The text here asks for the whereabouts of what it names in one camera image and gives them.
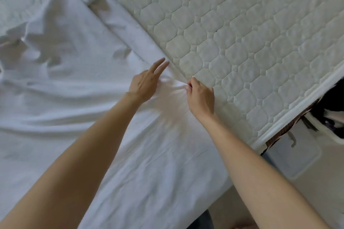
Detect person's left hand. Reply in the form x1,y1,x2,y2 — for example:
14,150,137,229
128,58,170,103

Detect person's right hand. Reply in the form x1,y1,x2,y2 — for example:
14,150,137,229
185,77,216,116

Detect white bed sheet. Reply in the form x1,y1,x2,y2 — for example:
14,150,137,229
0,0,234,229

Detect person's left forearm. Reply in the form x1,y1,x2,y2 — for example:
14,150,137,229
0,92,143,229

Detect person's right forearm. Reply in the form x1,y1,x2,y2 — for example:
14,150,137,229
197,113,331,229

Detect white quilted mattress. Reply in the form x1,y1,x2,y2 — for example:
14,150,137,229
0,0,344,151

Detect white plastic storage bin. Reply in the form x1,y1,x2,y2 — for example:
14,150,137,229
265,111,344,181

